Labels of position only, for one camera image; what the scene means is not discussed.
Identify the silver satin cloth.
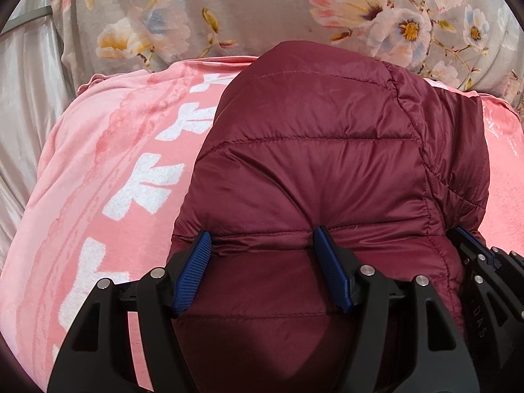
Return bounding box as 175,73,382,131
0,0,80,263

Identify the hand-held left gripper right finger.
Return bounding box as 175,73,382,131
313,225,480,393

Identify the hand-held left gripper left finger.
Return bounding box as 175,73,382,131
47,231,213,393

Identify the maroon puffer jacket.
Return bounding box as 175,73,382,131
166,40,492,393

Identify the pink printed blanket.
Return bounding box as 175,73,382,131
0,55,524,393

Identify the grey floral bedsheet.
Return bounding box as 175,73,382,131
51,0,524,105

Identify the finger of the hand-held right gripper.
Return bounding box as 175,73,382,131
490,245,524,326
446,225,498,341

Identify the grey rod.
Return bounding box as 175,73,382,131
2,5,55,35

